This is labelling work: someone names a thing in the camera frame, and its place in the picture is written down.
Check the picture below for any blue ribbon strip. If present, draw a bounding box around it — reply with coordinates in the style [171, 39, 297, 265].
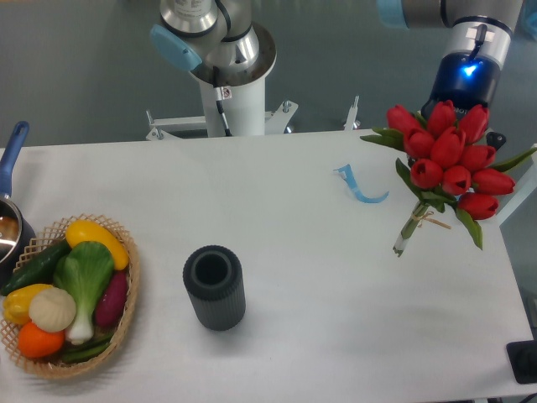
[334, 165, 389, 204]

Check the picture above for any green bean pods toy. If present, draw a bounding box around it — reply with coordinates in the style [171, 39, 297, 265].
[60, 333, 112, 364]

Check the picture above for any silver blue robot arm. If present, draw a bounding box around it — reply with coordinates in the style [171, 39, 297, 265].
[149, 1, 523, 137]

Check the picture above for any blue handled saucepan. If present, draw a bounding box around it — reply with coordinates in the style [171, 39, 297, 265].
[1, 121, 35, 286]

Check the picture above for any black device at edge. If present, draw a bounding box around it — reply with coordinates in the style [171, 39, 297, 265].
[506, 340, 537, 385]

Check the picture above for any yellow squash toy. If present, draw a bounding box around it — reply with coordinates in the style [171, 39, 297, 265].
[65, 219, 129, 270]

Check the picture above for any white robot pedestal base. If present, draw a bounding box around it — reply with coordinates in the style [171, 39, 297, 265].
[144, 66, 362, 142]

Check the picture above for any cream garlic bulb toy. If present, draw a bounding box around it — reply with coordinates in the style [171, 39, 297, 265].
[29, 287, 76, 332]

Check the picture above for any orange toy fruit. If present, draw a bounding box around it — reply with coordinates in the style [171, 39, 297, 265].
[18, 322, 65, 359]

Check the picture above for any woven wicker basket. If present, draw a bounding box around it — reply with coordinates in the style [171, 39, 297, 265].
[1, 214, 140, 379]

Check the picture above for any white side frame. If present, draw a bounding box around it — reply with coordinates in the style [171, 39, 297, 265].
[497, 152, 536, 226]

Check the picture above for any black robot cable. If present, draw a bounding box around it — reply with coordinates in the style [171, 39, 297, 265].
[211, 65, 232, 138]

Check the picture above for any dark grey ribbed vase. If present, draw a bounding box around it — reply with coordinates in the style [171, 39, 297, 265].
[183, 245, 247, 331]

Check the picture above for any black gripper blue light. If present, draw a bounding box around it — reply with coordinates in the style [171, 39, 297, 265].
[420, 53, 508, 151]

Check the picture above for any purple sweet potato toy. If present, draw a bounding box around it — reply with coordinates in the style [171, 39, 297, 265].
[94, 271, 128, 327]

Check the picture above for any red tulip bouquet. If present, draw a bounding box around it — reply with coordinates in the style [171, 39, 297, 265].
[362, 101, 536, 256]

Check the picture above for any yellow bell pepper toy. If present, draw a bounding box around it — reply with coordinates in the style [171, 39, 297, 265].
[3, 284, 53, 325]

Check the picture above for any dark green cucumber toy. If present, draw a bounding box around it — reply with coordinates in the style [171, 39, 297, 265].
[1, 239, 70, 296]

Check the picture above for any green bok choy toy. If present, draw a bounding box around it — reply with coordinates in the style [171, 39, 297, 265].
[53, 241, 114, 345]

